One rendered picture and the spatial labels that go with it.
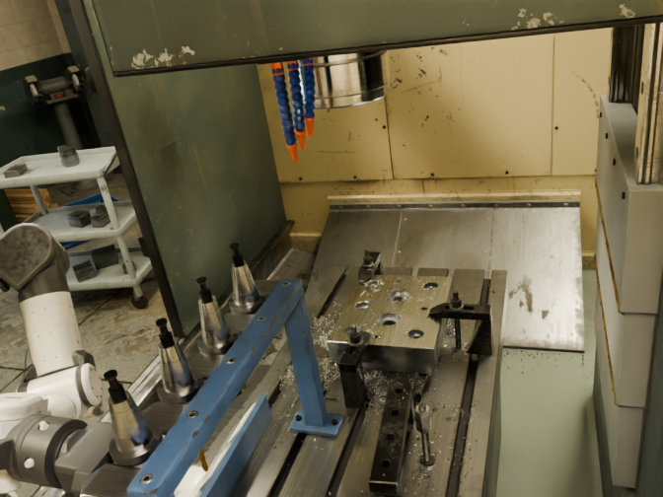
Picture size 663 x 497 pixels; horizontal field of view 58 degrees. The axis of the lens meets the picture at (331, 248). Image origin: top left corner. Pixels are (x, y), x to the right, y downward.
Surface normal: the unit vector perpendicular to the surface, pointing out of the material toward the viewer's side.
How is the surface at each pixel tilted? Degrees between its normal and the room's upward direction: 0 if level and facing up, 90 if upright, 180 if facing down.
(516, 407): 0
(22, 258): 54
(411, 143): 90
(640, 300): 90
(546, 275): 24
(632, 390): 90
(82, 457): 1
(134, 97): 90
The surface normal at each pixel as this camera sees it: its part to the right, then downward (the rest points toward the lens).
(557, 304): -0.25, -0.62
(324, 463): -0.14, -0.89
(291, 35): -0.30, 0.46
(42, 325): 0.07, -0.18
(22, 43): 0.94, 0.02
